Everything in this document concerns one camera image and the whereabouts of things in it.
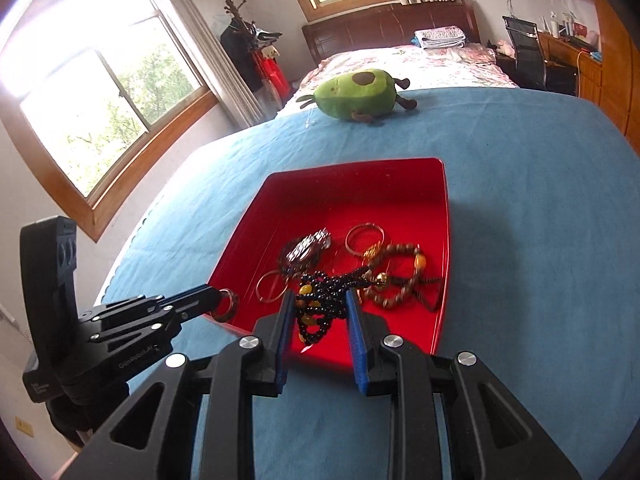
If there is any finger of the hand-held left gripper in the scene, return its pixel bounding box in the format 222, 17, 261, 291
80, 284, 222, 323
92, 291, 227, 346

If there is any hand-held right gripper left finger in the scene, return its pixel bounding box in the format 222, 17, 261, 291
60, 290, 297, 480

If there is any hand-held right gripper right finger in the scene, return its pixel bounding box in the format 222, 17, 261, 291
345, 287, 583, 480

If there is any brown ring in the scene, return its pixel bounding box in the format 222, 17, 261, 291
212, 287, 241, 322

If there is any black bead necklace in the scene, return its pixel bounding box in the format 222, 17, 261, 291
292, 267, 376, 347

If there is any thin metal bangle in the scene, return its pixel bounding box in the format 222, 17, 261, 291
256, 269, 289, 304
345, 223, 387, 257

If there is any silver link bracelet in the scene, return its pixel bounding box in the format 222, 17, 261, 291
280, 229, 332, 272

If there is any brown bead bracelet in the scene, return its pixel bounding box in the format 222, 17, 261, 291
362, 242, 446, 313

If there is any red box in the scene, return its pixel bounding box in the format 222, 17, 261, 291
206, 157, 453, 373

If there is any person's left hand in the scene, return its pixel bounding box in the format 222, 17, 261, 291
47, 382, 131, 448

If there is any large wooden window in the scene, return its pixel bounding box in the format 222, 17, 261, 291
0, 0, 221, 243

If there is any blue blanket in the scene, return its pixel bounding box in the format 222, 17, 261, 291
102, 87, 640, 480

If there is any coat rack with clothes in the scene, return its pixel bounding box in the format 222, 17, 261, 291
220, 0, 291, 111

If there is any green avocado plush toy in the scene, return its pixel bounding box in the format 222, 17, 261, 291
296, 69, 418, 126

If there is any long white curtain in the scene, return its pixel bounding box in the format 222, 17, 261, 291
137, 0, 263, 128

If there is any floral bedsheet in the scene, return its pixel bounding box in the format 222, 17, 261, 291
292, 42, 518, 106

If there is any dark wooden headboard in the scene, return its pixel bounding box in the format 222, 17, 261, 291
301, 0, 482, 66

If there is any folded blanket on bed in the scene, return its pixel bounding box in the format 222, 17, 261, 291
414, 25, 467, 51

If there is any black office chair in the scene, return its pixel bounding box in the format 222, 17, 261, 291
502, 16, 578, 96

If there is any wooden desk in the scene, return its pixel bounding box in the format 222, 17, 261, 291
537, 30, 640, 151

